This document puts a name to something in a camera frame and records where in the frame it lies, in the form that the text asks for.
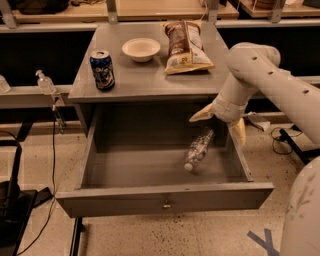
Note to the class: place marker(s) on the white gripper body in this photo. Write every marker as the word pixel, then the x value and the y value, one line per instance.
pixel 225 109

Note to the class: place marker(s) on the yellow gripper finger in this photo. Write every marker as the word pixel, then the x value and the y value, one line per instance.
pixel 238 128
pixel 203 114

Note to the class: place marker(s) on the clear plastic water bottle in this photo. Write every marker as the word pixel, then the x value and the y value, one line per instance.
pixel 198 149

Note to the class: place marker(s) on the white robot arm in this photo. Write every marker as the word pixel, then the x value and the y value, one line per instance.
pixel 252 68

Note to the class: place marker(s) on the grey cabinet with counter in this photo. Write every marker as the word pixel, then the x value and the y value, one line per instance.
pixel 146 81

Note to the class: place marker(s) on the open grey top drawer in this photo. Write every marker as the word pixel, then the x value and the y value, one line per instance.
pixel 134 161

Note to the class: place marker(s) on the metal drawer knob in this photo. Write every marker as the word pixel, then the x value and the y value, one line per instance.
pixel 166 205

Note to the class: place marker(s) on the clear sanitizer pump bottle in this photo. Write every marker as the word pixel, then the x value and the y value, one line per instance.
pixel 45 83

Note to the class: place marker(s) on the black chair leg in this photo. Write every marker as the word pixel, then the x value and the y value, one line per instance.
pixel 305 156

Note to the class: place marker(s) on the brown chip bag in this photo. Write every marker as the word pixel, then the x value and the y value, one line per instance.
pixel 186 52

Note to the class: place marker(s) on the white ceramic bowl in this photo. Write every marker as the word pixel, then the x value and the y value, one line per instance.
pixel 141 49

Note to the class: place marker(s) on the blue soda can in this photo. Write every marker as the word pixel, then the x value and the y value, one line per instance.
pixel 102 68

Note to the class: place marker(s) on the black floor stand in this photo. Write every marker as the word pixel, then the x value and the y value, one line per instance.
pixel 15 205

